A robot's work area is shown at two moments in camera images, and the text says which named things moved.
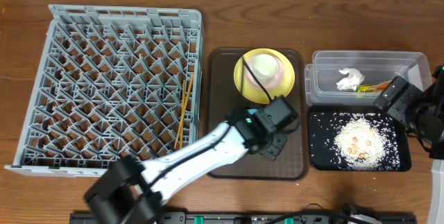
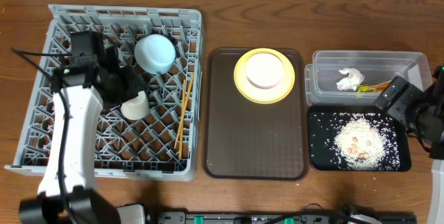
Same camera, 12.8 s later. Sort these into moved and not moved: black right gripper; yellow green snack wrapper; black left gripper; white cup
Moved: black left gripper; white cup
Not moved: yellow green snack wrapper; black right gripper
